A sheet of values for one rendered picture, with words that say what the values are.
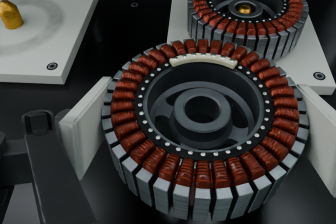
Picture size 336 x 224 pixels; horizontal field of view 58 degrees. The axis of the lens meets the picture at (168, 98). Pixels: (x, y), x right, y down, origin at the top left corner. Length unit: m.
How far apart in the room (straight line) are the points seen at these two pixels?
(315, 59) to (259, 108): 0.15
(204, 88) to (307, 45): 0.17
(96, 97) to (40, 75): 0.14
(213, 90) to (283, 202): 0.10
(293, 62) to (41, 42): 0.25
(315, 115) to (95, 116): 0.11
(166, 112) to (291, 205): 0.11
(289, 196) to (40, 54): 0.25
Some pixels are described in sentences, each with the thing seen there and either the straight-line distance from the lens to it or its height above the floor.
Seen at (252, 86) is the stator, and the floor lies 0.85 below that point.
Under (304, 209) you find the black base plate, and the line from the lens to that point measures 0.24.
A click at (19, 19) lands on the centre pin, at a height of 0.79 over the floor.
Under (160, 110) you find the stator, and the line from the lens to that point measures 0.19.
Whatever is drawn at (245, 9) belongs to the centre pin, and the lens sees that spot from 0.31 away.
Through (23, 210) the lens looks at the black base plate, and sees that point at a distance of 0.24.
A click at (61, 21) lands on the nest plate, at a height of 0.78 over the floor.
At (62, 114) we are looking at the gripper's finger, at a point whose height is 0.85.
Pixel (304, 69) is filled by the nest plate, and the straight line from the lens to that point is 0.30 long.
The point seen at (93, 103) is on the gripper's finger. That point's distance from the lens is 0.16.
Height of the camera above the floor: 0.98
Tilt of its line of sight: 49 degrees down
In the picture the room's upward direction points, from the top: 2 degrees counter-clockwise
